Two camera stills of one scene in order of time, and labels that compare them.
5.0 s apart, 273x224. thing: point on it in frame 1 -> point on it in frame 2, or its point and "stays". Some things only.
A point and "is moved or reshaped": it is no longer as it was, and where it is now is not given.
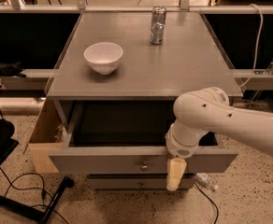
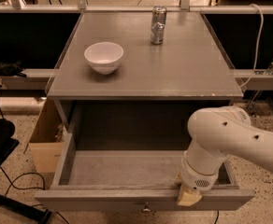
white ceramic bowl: x=103 y=57 stays
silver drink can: x=158 y=24 stays
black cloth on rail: x=4 y=69 stays
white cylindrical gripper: x=179 y=148 -> x=196 y=177
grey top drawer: x=135 y=151 is moved or reshaped
